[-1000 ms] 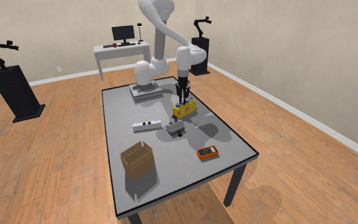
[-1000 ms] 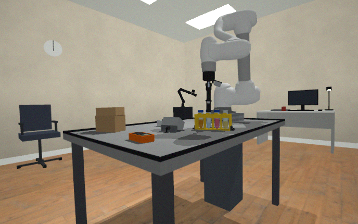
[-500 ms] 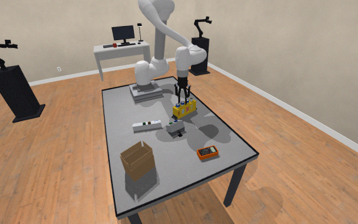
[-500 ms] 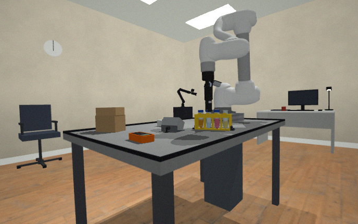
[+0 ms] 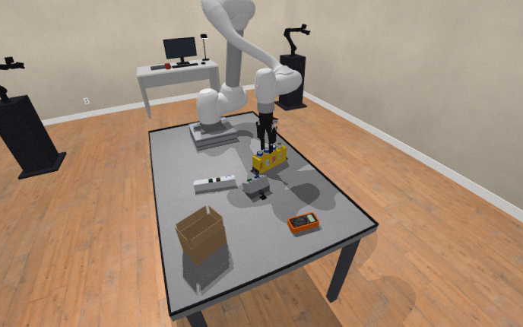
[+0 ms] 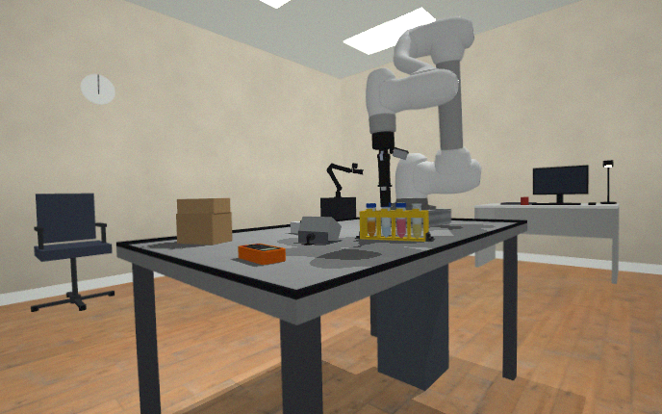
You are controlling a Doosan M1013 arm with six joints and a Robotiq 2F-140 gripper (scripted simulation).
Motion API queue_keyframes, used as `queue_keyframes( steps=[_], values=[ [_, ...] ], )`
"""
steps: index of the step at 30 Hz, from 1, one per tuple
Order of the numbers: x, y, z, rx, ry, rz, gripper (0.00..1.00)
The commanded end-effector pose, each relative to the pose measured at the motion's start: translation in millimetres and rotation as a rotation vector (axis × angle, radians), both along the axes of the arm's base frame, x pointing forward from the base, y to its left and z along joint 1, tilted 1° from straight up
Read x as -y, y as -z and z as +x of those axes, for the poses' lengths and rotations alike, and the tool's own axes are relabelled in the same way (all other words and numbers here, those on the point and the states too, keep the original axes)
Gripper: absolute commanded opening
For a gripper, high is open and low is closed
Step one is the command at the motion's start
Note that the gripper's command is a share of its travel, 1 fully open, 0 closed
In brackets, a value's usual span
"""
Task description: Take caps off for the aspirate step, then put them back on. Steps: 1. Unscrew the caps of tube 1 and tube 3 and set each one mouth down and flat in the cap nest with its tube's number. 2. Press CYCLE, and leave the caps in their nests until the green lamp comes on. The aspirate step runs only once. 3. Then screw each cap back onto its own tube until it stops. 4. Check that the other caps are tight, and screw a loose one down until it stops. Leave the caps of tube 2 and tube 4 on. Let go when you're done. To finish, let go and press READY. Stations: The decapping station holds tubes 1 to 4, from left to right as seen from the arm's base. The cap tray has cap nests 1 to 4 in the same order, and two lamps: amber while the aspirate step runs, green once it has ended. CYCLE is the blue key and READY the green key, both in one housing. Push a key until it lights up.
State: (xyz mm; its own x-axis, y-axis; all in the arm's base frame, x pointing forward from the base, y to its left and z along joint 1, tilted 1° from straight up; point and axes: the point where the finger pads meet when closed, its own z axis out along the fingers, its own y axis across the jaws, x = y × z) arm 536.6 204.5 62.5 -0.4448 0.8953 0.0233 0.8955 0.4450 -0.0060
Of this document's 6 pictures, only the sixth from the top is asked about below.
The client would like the brown cardboard box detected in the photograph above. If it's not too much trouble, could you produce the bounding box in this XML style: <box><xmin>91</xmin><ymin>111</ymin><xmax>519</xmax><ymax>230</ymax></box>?
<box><xmin>176</xmin><ymin>198</ymin><xmax>233</xmax><ymax>245</ymax></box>

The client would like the yellow rack with four tubes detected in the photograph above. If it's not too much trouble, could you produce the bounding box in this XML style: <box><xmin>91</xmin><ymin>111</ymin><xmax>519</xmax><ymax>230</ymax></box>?
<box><xmin>360</xmin><ymin>208</ymin><xmax>429</xmax><ymax>242</ymax></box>

